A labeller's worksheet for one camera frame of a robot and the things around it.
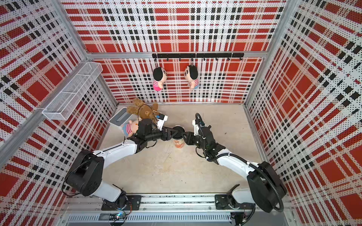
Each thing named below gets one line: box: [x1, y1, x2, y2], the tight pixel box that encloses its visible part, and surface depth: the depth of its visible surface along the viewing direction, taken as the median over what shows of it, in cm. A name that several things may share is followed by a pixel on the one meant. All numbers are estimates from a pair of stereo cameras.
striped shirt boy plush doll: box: [121, 119, 140, 138], surface depth 100 cm
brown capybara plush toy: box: [126, 97, 159, 122], surface depth 109 cm
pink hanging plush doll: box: [152, 66, 168, 92], surface depth 98 cm
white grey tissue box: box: [107, 106, 133, 133], surface depth 107 cm
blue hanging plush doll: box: [184, 64, 200, 90], surface depth 96 cm
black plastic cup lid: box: [172, 125, 185, 140], surface depth 82 cm
